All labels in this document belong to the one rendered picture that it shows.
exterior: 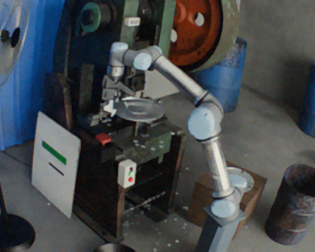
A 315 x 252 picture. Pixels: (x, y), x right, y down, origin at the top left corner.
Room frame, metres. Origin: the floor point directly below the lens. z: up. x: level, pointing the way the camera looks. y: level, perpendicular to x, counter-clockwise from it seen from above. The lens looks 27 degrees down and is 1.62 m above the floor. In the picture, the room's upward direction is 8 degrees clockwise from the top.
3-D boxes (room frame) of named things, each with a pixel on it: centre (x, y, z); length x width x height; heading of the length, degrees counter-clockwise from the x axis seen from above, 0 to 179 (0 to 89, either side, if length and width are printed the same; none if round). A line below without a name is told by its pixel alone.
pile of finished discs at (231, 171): (1.91, -0.55, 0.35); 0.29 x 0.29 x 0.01
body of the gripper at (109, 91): (1.56, 0.24, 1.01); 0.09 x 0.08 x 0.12; 109
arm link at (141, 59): (1.54, 0.12, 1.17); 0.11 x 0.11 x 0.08; 67
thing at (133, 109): (1.85, 0.12, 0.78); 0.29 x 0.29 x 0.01
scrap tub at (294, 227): (1.78, -1.09, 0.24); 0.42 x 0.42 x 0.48
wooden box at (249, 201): (1.91, -0.55, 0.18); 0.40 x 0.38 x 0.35; 58
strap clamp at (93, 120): (1.80, 0.33, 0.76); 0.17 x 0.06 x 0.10; 141
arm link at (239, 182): (1.43, -0.42, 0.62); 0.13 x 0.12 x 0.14; 157
